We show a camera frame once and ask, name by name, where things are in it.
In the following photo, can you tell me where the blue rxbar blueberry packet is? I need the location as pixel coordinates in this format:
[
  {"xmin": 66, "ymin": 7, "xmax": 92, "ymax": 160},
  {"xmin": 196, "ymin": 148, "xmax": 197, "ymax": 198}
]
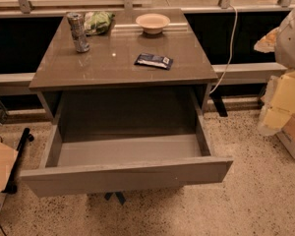
[{"xmin": 135, "ymin": 53, "xmax": 173, "ymax": 70}]

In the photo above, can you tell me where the white power cable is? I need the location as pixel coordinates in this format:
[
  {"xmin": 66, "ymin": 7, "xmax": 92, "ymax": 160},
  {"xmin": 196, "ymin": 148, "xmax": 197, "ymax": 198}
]
[{"xmin": 208, "ymin": 4, "xmax": 239, "ymax": 95}]

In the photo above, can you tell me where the grey cabinet with glossy top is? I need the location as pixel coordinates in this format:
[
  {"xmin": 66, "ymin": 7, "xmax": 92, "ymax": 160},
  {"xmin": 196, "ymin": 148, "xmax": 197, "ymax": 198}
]
[{"xmin": 29, "ymin": 7, "xmax": 219, "ymax": 123}]

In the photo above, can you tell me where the silver metal can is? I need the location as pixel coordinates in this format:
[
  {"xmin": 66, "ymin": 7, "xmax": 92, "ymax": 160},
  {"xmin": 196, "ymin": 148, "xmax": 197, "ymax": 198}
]
[{"xmin": 66, "ymin": 12, "xmax": 89, "ymax": 53}]

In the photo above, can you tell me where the brown cardboard piece left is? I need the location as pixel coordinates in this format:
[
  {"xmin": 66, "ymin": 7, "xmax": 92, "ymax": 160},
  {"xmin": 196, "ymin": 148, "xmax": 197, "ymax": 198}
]
[{"xmin": 0, "ymin": 143, "xmax": 18, "ymax": 192}]

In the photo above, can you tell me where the white paper bowl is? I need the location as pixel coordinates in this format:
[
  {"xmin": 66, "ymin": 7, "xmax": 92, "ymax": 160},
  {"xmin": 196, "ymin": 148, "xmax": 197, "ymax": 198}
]
[{"xmin": 136, "ymin": 14, "xmax": 170, "ymax": 34}]

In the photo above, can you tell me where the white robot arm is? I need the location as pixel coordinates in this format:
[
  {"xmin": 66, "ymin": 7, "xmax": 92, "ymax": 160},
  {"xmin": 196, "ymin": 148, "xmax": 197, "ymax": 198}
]
[{"xmin": 254, "ymin": 7, "xmax": 295, "ymax": 69}]

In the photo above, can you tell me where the green chip bag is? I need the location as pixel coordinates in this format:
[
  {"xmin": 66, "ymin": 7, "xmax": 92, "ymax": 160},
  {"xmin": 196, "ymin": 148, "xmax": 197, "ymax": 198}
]
[{"xmin": 84, "ymin": 11, "xmax": 114, "ymax": 35}]

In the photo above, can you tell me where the black pole stand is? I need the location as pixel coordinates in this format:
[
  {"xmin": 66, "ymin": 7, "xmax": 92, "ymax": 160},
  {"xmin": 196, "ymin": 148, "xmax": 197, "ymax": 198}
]
[{"xmin": 3, "ymin": 128, "xmax": 34, "ymax": 194}]

